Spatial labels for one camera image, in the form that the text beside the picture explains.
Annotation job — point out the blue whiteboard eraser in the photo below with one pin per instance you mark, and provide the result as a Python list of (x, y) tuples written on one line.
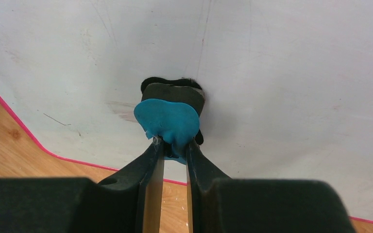
[(171, 109)]

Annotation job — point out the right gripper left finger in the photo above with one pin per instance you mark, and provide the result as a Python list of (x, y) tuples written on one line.
[(128, 201)]

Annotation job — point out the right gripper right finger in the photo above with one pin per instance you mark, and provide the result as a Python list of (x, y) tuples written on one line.
[(218, 203)]

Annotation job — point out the pink-framed whiteboard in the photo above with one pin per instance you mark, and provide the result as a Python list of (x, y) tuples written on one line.
[(288, 83)]

